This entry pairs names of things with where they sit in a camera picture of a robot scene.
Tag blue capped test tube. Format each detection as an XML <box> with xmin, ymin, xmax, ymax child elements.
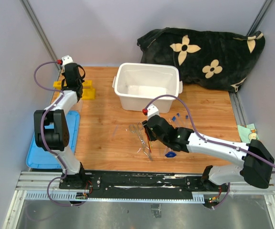
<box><xmin>176</xmin><ymin>113</ymin><xmax>185</xmax><ymax>126</ymax></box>
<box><xmin>172</xmin><ymin>116</ymin><xmax>180</xmax><ymax>127</ymax></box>
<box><xmin>185</xmin><ymin>115</ymin><xmax>189</xmax><ymax>128</ymax></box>

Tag green printed cloth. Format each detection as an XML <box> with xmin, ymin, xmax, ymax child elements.
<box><xmin>237</xmin><ymin>124</ymin><xmax>259</xmax><ymax>143</ymax></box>

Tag white plastic bin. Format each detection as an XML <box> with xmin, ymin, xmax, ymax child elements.
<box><xmin>112</xmin><ymin>62</ymin><xmax>183</xmax><ymax>111</ymax></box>

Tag clear acrylic tube rack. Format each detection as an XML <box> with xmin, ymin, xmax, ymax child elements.
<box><xmin>72</xmin><ymin>100</ymin><xmax>83</xmax><ymax>113</ymax></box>

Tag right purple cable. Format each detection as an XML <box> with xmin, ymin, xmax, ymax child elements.
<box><xmin>146</xmin><ymin>94</ymin><xmax>275</xmax><ymax>210</ymax></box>

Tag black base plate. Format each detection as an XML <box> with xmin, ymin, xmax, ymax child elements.
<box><xmin>59</xmin><ymin>170</ymin><xmax>226</xmax><ymax>201</ymax></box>

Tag black floral blanket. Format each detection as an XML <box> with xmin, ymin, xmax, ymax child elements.
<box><xmin>137</xmin><ymin>27</ymin><xmax>265</xmax><ymax>93</ymax></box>

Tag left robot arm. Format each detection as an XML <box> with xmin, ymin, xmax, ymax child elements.
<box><xmin>33</xmin><ymin>56</ymin><xmax>87</xmax><ymax>189</ymax></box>

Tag blue plastic tray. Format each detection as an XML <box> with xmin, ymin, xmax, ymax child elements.
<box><xmin>26</xmin><ymin>111</ymin><xmax>80</xmax><ymax>169</ymax></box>

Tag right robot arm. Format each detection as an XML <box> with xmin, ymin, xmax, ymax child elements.
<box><xmin>142</xmin><ymin>115</ymin><xmax>274</xmax><ymax>191</ymax></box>

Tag red yellow green spatula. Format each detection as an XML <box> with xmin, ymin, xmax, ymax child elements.
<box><xmin>144</xmin><ymin>129</ymin><xmax>152</xmax><ymax>153</ymax></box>

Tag yellow test tube rack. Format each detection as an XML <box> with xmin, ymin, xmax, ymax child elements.
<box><xmin>53</xmin><ymin>80</ymin><xmax>95</xmax><ymax>100</ymax></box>

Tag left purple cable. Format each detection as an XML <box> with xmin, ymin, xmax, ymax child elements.
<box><xmin>33</xmin><ymin>61</ymin><xmax>88</xmax><ymax>207</ymax></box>

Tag metal crucible tongs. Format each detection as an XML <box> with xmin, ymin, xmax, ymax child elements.
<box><xmin>129</xmin><ymin>122</ymin><xmax>152</xmax><ymax>161</ymax></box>

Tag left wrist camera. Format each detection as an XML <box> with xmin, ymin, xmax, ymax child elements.
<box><xmin>56</xmin><ymin>55</ymin><xmax>73</xmax><ymax>66</ymax></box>

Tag graduated cylinder blue base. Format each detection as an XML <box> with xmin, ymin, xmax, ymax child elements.
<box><xmin>164</xmin><ymin>148</ymin><xmax>177</xmax><ymax>158</ymax></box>

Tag clear test tube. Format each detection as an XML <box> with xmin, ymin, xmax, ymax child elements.
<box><xmin>112</xmin><ymin>125</ymin><xmax>118</xmax><ymax>138</ymax></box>

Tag purple cable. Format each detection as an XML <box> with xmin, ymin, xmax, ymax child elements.
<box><xmin>146</xmin><ymin>94</ymin><xmax>275</xmax><ymax>210</ymax></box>
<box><xmin>33</xmin><ymin>61</ymin><xmax>88</xmax><ymax>207</ymax></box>

